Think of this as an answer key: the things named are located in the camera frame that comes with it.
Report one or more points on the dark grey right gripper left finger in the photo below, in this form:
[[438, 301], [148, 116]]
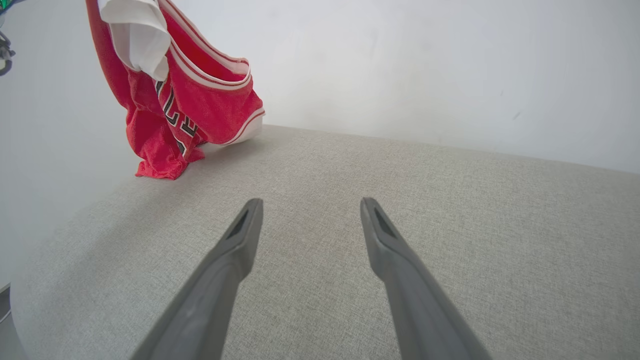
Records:
[[210, 300]]

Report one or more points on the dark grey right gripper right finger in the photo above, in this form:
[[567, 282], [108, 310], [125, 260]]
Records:
[[415, 300]]

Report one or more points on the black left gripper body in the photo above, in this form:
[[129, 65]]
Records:
[[6, 4]]

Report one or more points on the red jersey with white sleeves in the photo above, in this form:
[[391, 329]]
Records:
[[210, 110]]

